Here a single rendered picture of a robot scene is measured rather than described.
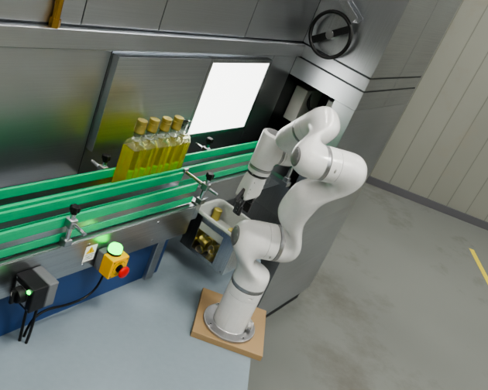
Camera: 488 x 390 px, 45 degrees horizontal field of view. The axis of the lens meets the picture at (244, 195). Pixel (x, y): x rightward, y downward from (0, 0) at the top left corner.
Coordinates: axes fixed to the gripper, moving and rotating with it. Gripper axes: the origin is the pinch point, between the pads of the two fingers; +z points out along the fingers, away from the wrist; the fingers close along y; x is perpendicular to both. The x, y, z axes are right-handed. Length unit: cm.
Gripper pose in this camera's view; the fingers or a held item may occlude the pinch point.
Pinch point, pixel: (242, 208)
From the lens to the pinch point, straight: 214.5
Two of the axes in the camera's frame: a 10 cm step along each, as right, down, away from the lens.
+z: -3.6, 8.3, 4.3
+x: 7.3, 5.3, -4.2
